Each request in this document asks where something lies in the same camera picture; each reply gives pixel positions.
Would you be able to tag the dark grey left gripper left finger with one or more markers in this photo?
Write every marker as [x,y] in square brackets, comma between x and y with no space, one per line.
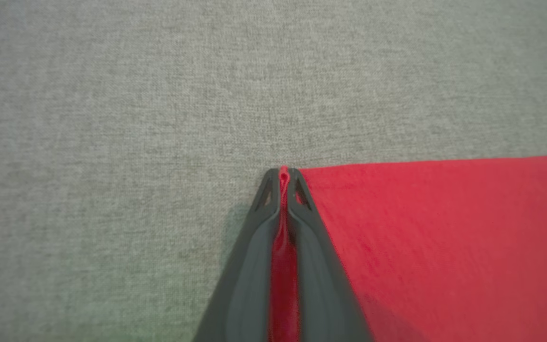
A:
[245,285]

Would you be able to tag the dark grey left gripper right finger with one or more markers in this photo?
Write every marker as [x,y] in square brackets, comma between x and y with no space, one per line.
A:
[321,285]

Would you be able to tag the red basketball jersey with numbers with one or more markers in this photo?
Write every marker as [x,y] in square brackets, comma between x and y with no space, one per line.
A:
[444,237]

